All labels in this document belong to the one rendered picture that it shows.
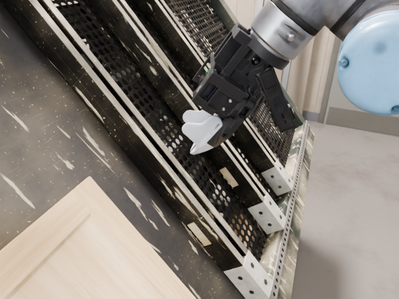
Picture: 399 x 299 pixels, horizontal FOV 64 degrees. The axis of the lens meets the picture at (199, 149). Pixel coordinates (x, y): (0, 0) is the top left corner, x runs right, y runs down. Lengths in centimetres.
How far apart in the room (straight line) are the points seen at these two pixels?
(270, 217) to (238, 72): 77
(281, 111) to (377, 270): 209
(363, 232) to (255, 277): 187
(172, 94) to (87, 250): 56
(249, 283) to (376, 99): 74
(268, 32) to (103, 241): 50
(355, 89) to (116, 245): 56
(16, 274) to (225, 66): 45
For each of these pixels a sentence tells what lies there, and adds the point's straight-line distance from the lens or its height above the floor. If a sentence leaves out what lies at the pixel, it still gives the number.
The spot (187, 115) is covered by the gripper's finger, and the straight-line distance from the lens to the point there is 52.
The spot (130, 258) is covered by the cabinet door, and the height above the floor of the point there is 118.
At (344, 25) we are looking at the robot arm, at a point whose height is 166.
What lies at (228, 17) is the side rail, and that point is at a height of 147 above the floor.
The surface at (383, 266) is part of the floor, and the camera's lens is 255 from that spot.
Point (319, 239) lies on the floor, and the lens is 256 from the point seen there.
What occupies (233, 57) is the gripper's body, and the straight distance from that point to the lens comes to 44.
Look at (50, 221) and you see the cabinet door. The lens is 66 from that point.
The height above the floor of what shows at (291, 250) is 85.
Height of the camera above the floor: 172
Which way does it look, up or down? 30 degrees down
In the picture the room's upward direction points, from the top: straight up
